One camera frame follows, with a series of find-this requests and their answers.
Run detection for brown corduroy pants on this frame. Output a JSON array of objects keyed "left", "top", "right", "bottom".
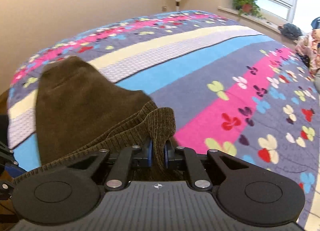
[{"left": 13, "top": 56, "right": 181, "bottom": 184}]

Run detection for pile of assorted clothes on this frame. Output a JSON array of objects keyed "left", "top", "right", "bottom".
[{"left": 295, "top": 17, "right": 319, "bottom": 93}]

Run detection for potted green plant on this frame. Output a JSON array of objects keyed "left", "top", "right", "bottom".
[{"left": 233, "top": 0, "right": 263, "bottom": 19}]

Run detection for colourful floral bed blanket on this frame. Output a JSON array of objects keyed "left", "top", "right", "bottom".
[{"left": 8, "top": 10, "right": 319, "bottom": 230}]

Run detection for dark cloth on windowsill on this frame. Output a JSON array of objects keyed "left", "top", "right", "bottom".
[{"left": 278, "top": 23, "right": 303, "bottom": 41}]

